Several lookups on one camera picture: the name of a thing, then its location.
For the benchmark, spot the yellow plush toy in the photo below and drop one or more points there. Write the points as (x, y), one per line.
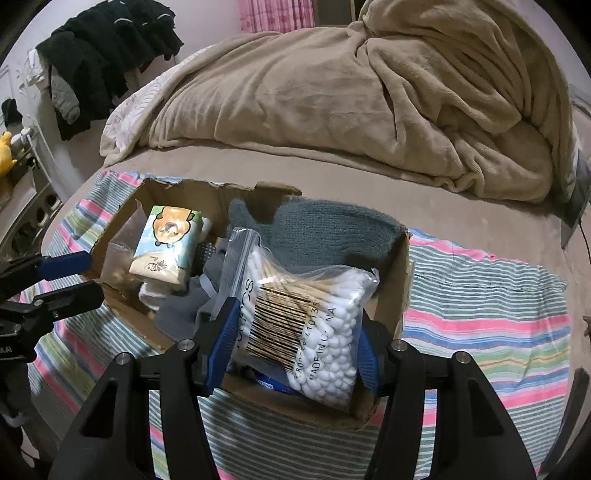
(5, 154)

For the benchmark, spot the beige fleece blanket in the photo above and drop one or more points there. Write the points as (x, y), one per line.
(323, 92)

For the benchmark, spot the pink curtain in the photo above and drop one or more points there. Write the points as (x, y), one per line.
(277, 14)

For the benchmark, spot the grey hanging cloth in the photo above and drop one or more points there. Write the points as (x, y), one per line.
(64, 99)

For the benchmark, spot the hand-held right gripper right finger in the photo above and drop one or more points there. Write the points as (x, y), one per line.
(367, 355)

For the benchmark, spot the grey knit glove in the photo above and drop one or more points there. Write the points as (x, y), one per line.
(210, 254)
(184, 309)

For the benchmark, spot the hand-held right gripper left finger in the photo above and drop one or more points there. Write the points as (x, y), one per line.
(221, 341)

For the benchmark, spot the bag of cotton swabs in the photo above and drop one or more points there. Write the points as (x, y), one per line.
(314, 323)

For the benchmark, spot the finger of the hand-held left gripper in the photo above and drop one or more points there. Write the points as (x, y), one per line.
(64, 265)
(69, 295)

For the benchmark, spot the cartoon print tissue pack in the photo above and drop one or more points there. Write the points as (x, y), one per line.
(171, 240)

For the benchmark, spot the striped cloth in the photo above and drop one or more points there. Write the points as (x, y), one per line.
(485, 300)

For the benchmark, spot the cardboard box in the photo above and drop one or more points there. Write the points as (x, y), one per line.
(392, 300)

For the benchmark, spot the black hanging clothes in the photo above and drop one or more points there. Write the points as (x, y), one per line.
(101, 46)

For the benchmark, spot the white floral quilt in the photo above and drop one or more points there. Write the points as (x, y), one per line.
(129, 115)

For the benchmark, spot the blue tissue pack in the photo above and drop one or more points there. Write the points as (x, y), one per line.
(272, 382)

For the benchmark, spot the dark cloth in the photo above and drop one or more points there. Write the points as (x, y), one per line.
(11, 113)

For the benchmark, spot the window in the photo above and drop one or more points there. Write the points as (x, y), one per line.
(334, 10)

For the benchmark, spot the dark grey socks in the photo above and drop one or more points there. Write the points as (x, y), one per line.
(323, 230)

